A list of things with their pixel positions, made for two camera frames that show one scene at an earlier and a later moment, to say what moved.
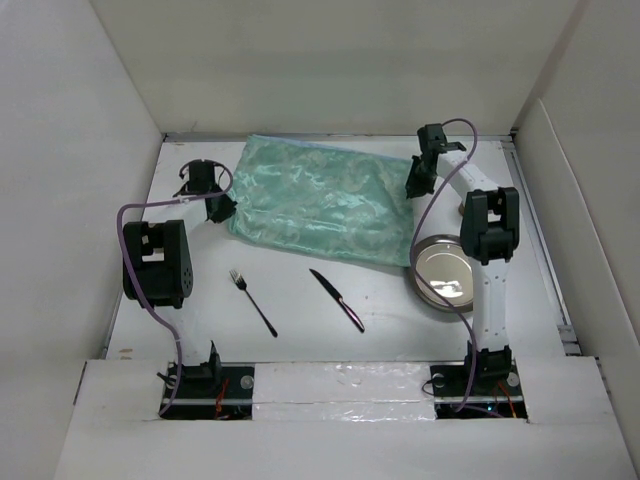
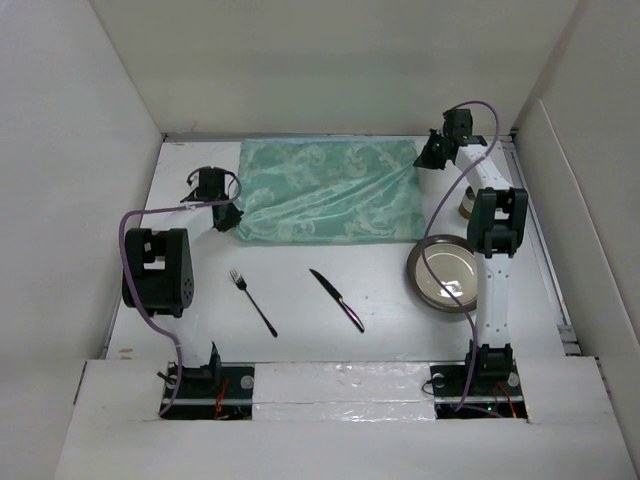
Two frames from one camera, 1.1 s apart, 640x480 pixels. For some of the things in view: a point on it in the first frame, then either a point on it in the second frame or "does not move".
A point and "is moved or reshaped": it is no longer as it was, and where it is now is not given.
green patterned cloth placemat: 300,198 is moved or reshaped
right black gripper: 414,187 to 426,158
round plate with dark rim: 446,269 does not move
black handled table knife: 348,311 does not move
